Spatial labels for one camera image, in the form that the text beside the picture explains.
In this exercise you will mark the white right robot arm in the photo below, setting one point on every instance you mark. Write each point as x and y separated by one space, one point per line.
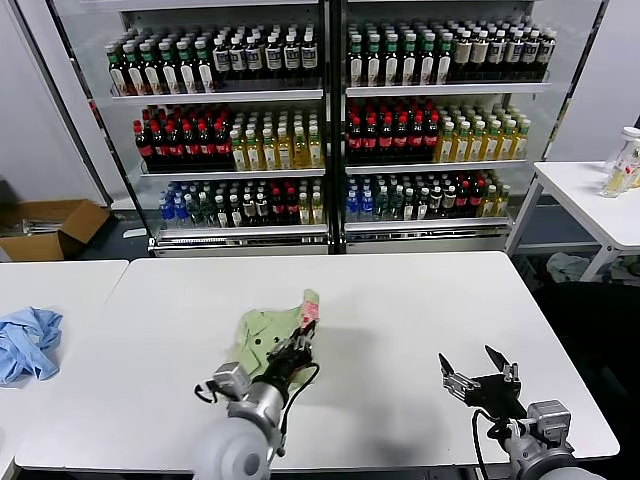
540 460

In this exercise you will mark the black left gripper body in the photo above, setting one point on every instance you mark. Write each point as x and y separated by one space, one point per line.
291 362

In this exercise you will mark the small dark bottle white cap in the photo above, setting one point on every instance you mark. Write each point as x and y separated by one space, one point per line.
450 204
263 211
423 205
249 211
436 205
222 212
236 212
410 206

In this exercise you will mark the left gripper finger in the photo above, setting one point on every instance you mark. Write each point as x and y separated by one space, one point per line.
299 337
311 337

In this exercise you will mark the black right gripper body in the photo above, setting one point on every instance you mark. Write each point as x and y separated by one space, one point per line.
495 397

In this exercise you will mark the small white flat object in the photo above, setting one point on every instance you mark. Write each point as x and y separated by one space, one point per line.
135 233

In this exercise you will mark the large red cap cola bottle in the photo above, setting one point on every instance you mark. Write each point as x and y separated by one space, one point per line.
418 140
223 147
356 141
175 149
207 148
159 149
371 141
386 141
433 139
144 149
191 148
403 141

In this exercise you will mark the green cap white label bottle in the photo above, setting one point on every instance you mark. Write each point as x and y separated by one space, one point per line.
153 76
136 76
357 64
410 64
392 64
188 75
118 76
445 64
375 64
428 64
170 75
205 74

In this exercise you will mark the large yellow tea bottle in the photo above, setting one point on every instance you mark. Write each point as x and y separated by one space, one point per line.
523 142
255 154
463 145
301 151
285 152
493 144
239 154
270 153
448 146
478 145
316 150
508 143

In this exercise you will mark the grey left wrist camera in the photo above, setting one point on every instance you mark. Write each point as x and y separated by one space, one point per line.
231 381

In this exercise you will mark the white grey cloth pile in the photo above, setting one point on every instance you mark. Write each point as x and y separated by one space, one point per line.
569 266

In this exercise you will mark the metal rods bundle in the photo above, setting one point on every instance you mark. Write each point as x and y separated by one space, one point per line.
40 227

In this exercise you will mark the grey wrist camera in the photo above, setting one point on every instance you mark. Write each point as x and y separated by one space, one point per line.
231 381
549 422

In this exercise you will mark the dark bottle beige label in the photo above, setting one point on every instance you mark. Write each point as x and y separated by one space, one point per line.
464 54
481 54

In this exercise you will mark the small clear green bottle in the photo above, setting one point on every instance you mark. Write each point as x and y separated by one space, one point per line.
382 206
209 213
196 214
396 206

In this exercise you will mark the open cardboard box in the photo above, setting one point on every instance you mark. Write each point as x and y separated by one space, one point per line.
30 248

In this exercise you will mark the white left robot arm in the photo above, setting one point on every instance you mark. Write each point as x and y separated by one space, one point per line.
235 450

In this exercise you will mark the light green shirt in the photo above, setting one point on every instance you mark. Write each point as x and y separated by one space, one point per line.
265 330

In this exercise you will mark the clear bottle yellow contents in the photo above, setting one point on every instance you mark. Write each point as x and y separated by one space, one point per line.
617 181

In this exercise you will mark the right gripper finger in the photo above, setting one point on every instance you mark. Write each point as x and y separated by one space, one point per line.
509 372
457 382

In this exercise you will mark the small yellow tea bottle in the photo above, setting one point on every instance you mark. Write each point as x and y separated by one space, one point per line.
318 210
504 203
305 211
490 204

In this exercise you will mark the crumpled light blue cloth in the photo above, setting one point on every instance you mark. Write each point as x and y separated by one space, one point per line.
30 345

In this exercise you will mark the pale green cloth pile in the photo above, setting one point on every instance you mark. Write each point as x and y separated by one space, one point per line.
625 272

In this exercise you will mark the small red cap cola bottle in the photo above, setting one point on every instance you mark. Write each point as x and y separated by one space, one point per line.
291 210
463 202
477 201
277 210

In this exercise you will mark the dark bottle blue label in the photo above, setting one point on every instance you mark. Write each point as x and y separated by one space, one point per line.
310 55
256 59
515 54
275 57
532 53
239 59
222 60
498 54
292 56
549 52

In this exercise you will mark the white side table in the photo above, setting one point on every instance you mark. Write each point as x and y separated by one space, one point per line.
575 190

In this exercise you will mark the clear bottle white cap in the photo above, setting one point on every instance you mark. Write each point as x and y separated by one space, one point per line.
632 151

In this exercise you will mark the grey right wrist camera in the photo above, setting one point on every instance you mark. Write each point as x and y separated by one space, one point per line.
549 422

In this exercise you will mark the small blue water bottle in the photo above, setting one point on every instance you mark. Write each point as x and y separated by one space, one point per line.
166 214
181 214
353 209
367 208

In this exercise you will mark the glass beverage display cabinet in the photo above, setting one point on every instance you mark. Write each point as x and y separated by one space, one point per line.
450 90
225 94

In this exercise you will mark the black wall trim strip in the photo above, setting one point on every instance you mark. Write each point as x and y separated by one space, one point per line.
62 101

